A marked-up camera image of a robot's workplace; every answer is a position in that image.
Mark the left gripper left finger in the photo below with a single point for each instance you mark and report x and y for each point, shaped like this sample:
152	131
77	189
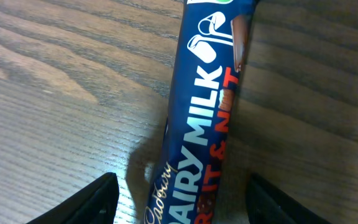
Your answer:
94	204

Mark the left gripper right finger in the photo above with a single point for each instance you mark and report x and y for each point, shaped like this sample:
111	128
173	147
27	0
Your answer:
267	204

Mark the blue Dairy Milk bar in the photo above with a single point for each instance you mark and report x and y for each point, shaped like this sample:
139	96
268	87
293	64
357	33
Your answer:
211	54

